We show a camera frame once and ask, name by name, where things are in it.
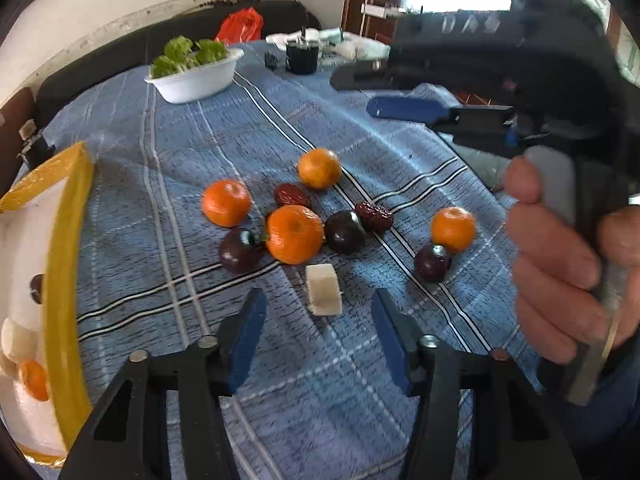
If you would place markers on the black clip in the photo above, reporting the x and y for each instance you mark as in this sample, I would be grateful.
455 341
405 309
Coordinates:
32 142

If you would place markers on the white cheese cube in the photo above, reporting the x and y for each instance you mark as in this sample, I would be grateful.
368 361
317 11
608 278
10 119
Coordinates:
324 292

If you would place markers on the black sofa back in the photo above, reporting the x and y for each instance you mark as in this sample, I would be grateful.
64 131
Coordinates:
100 85

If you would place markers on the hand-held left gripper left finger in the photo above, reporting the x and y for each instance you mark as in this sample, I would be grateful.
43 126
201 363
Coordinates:
247 340

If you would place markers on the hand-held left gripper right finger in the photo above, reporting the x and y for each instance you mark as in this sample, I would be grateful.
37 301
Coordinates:
392 345

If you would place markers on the red date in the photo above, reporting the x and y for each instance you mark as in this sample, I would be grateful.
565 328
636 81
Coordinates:
374 216
292 195

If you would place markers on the yellow rimmed tray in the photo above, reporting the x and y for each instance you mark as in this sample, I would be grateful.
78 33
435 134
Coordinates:
62 270

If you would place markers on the person's right hand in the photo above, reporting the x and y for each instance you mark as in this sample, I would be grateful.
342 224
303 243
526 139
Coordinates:
545 260

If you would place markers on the tangerine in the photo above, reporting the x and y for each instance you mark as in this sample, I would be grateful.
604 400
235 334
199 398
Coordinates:
294 234
226 202
453 230
35 380
320 168

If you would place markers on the white and green cloth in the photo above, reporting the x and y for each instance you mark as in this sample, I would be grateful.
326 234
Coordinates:
350 45

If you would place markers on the small black adapter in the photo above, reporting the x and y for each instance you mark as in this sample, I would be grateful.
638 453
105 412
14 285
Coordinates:
270 61

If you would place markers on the green lettuce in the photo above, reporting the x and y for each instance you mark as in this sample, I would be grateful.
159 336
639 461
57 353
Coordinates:
182 52

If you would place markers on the black cup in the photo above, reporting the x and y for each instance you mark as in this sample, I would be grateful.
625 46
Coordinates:
301 59

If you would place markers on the blue plaid blanket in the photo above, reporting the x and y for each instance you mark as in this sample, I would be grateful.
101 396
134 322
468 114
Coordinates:
310 400

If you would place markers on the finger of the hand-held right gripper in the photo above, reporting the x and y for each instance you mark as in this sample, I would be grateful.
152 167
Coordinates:
370 77
405 108

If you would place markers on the dark purple plum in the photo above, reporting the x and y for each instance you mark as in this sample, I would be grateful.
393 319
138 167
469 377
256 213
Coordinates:
239 251
37 287
345 231
431 262

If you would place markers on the white box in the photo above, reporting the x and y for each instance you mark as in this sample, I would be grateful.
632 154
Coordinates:
377 10

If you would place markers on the white bowl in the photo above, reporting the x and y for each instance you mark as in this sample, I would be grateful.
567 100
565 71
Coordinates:
192 82

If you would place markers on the red plastic bag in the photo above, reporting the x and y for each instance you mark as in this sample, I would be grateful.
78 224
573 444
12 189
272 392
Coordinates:
240 26

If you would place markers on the white banana piece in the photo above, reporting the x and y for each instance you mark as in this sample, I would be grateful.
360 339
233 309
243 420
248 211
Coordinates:
20 340
7 366

